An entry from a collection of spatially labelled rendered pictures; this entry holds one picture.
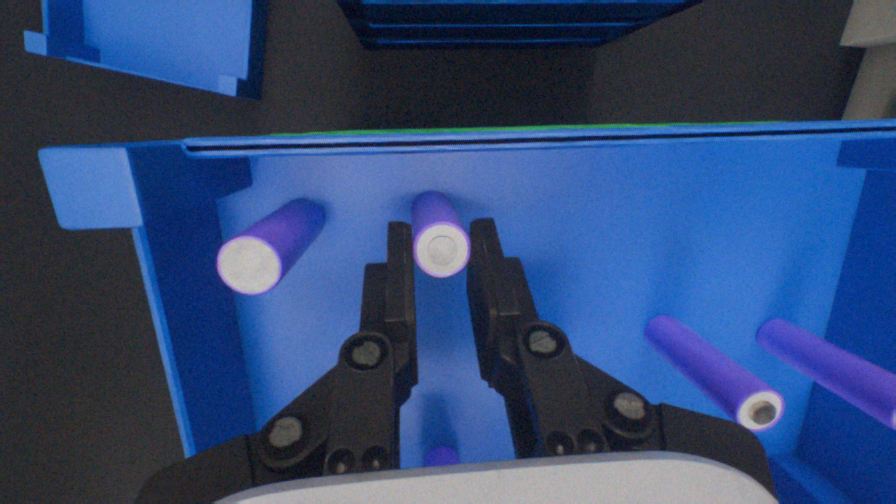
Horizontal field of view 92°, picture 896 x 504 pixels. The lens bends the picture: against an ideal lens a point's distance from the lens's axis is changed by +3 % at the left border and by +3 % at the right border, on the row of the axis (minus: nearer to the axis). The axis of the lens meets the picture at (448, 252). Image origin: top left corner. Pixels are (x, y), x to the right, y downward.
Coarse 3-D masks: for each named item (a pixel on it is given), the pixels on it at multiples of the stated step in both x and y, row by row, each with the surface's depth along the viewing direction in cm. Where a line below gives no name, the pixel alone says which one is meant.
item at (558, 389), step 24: (528, 336) 10; (552, 336) 10; (528, 360) 9; (552, 360) 9; (576, 360) 9; (528, 384) 9; (552, 384) 9; (576, 384) 9; (528, 408) 9; (552, 408) 8; (576, 408) 8; (528, 432) 10; (552, 432) 8; (576, 432) 8; (600, 432) 8; (528, 456) 10; (552, 456) 8
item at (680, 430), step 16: (672, 416) 9; (688, 416) 9; (704, 416) 9; (656, 432) 9; (672, 432) 9; (688, 432) 9; (704, 432) 9; (720, 432) 9; (736, 432) 9; (752, 432) 9; (624, 448) 9; (640, 448) 9; (656, 448) 9; (672, 448) 9; (688, 448) 9; (704, 448) 9; (720, 448) 9; (736, 448) 9; (752, 448) 9; (736, 464) 8; (752, 464) 8; (768, 464) 8; (768, 480) 8
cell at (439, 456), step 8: (440, 448) 22; (448, 448) 22; (432, 456) 22; (440, 456) 22; (448, 456) 22; (456, 456) 22; (424, 464) 22; (432, 464) 21; (440, 464) 21; (448, 464) 21
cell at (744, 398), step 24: (648, 336) 21; (672, 336) 19; (696, 336) 19; (672, 360) 19; (696, 360) 18; (720, 360) 17; (696, 384) 18; (720, 384) 16; (744, 384) 16; (720, 408) 16; (744, 408) 15; (768, 408) 15
